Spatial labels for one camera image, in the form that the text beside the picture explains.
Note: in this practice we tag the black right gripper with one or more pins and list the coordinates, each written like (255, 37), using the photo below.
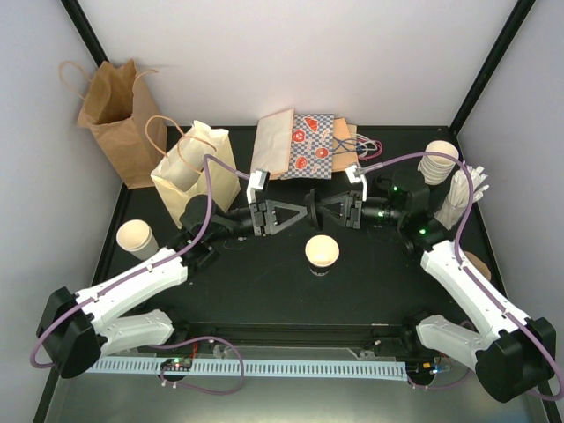
(347, 199)

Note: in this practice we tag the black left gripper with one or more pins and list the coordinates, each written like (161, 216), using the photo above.
(264, 211)

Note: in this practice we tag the cream paper bag with handles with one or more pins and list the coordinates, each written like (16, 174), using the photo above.
(201, 159)

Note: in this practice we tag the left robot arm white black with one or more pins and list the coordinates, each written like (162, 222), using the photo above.
(77, 329)

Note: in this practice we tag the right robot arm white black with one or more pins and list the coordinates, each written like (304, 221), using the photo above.
(509, 352)

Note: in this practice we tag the brown flat paper bag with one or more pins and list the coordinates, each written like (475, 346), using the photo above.
(343, 148)

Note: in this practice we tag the blue checkered paper bag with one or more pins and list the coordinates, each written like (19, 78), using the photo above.
(311, 148)

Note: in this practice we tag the white flat paper bag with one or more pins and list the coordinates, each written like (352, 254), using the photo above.
(272, 146)

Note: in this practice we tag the stack of white paper cups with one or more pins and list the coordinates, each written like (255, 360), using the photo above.
(435, 169)

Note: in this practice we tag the glass of wrapped stirrers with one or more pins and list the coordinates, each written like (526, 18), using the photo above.
(457, 199)

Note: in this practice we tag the left stack of paper cups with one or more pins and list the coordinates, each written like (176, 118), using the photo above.
(135, 236)

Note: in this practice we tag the small circuit board with LEDs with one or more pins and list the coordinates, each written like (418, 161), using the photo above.
(177, 364)

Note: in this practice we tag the standing brown paper bag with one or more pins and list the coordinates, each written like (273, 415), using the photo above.
(119, 109)

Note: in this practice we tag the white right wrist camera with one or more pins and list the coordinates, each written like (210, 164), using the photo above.
(356, 175)

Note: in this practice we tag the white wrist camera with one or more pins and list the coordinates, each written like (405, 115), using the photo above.
(257, 182)
(356, 175)

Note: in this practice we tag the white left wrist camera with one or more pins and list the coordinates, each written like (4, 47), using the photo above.
(257, 182)

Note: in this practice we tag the light blue slotted cable duct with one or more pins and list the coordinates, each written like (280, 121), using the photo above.
(334, 369)

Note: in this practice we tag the black right frame post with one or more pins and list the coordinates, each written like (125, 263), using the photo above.
(510, 29)

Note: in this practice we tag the black frame post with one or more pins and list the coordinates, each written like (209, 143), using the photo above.
(85, 30)
(510, 29)

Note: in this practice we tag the black left frame post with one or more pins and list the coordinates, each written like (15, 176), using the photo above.
(85, 30)

